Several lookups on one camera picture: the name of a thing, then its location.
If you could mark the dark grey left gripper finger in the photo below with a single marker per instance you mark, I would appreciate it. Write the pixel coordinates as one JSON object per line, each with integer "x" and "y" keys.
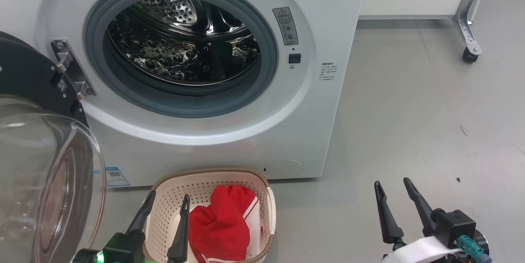
{"x": 141, "y": 216}
{"x": 180, "y": 238}

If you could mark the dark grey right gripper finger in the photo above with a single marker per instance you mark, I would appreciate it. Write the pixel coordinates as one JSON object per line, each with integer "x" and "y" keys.
{"x": 387, "y": 220}
{"x": 418, "y": 203}

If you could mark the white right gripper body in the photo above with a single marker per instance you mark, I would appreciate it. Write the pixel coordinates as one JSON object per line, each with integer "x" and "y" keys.
{"x": 420, "y": 250}

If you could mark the red and white garment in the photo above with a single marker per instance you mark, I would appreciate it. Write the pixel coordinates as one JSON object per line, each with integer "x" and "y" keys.
{"x": 221, "y": 226}

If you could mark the washing machine glass door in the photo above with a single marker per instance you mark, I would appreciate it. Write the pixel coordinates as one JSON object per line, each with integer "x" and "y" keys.
{"x": 24, "y": 74}

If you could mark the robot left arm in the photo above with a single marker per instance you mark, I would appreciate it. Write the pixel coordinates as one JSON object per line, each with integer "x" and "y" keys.
{"x": 85, "y": 257}

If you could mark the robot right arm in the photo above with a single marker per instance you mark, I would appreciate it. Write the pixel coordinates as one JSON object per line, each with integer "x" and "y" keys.
{"x": 482, "y": 242}

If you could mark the cream perforated laundry basket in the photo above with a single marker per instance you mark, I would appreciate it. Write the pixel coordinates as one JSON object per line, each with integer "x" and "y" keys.
{"x": 172, "y": 201}

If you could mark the white front-load washing machine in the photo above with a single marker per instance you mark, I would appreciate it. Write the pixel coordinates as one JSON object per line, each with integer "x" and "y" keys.
{"x": 311, "y": 111}

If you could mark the metal door hinge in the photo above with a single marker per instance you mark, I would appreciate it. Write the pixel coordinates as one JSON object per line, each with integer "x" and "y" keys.
{"x": 67, "y": 67}

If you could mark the black door latch socket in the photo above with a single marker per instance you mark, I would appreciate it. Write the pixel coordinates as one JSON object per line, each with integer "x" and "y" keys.
{"x": 294, "y": 58}

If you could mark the blue energy label sticker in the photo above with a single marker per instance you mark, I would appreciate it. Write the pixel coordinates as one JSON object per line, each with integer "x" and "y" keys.
{"x": 117, "y": 176}

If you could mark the black caster wheel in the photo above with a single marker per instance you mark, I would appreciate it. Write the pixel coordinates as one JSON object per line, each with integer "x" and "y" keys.
{"x": 470, "y": 56}

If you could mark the small printed text label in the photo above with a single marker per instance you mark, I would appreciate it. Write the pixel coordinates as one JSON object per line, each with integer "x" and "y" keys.
{"x": 329, "y": 72}

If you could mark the grey metal stand leg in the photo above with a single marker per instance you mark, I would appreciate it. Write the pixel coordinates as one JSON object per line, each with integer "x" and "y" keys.
{"x": 467, "y": 12}

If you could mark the grey warning sticker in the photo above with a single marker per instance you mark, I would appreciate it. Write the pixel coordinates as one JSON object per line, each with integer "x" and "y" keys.
{"x": 285, "y": 26}

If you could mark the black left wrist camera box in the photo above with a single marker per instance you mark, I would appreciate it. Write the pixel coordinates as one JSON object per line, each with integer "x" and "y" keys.
{"x": 123, "y": 248}

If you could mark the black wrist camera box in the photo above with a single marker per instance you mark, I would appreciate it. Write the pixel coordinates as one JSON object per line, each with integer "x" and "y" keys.
{"x": 455, "y": 226}
{"x": 123, "y": 248}

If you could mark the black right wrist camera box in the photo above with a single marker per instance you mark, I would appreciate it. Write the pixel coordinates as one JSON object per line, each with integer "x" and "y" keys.
{"x": 455, "y": 226}

